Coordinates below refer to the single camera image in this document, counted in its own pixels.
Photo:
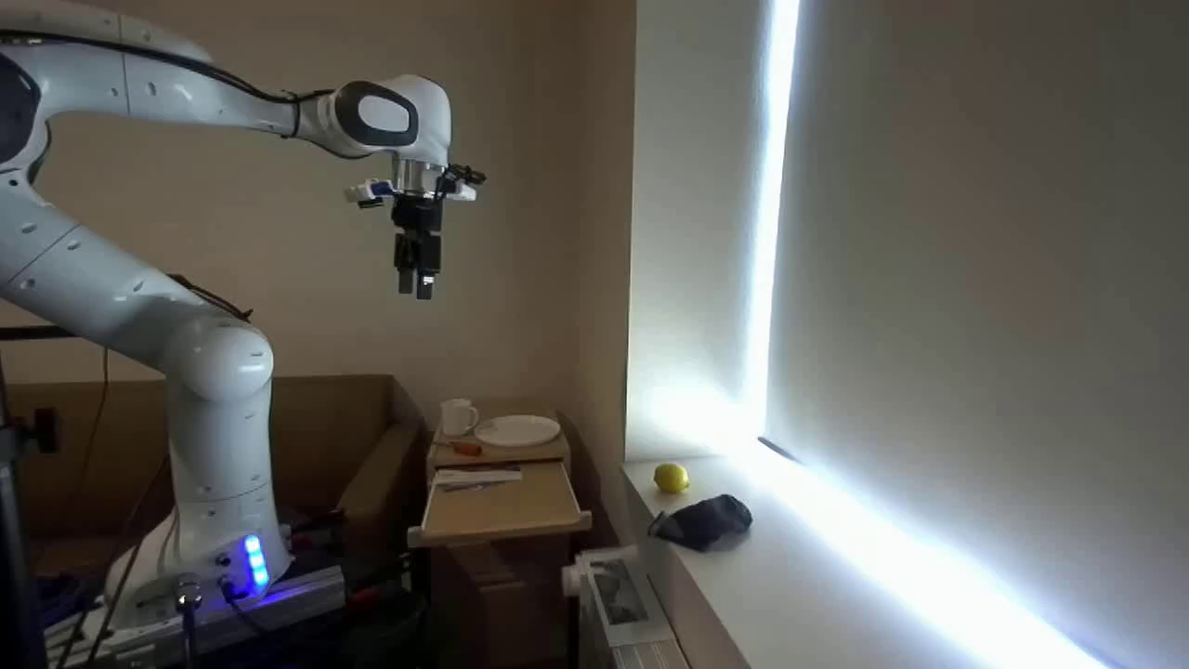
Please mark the white wall heater unit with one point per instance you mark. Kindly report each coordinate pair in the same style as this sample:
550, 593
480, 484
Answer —
622, 623

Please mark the orange handled screwdriver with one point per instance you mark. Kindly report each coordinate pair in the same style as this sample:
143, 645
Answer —
467, 447

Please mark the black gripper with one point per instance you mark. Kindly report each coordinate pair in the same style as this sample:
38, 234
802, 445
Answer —
416, 251

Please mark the white plate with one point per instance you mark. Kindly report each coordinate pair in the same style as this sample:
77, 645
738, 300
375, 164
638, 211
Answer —
515, 432

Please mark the brown leather armchair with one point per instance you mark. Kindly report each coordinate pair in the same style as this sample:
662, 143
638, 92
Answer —
343, 457

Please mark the white roller window blind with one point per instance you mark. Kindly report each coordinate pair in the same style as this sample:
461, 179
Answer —
981, 292

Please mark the yellow lemon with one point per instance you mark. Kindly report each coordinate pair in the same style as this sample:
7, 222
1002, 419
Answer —
671, 479

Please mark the white mug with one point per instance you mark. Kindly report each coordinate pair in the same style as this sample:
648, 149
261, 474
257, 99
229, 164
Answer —
459, 419

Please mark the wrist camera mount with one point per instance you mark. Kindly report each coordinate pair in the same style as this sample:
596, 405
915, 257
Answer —
420, 184

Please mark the light wooden side table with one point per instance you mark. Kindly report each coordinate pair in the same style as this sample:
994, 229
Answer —
496, 556

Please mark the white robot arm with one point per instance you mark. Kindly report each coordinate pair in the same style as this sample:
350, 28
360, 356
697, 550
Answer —
67, 58

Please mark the dark blue cloth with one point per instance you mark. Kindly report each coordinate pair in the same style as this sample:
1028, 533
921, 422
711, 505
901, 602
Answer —
705, 523

